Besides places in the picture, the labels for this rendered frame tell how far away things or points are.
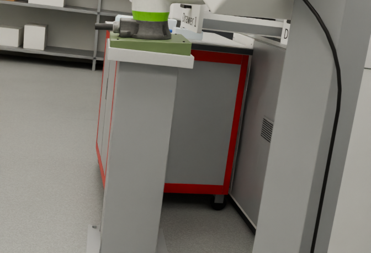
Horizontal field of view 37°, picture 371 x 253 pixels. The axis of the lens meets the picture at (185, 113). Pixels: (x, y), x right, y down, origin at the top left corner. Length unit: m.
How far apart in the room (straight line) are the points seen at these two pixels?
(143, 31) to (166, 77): 0.17
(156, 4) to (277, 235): 0.90
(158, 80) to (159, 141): 0.21
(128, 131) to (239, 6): 0.85
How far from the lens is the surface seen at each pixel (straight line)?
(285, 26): 2.10
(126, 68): 1.84
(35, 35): 6.02
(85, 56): 5.91
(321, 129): 1.20
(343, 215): 1.98
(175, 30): 2.43
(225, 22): 2.09
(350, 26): 1.21
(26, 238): 2.18
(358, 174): 1.95
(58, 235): 2.21
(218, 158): 2.46
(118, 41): 1.80
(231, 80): 2.38
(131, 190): 1.95
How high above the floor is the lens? 0.98
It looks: 13 degrees down
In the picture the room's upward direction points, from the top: 7 degrees clockwise
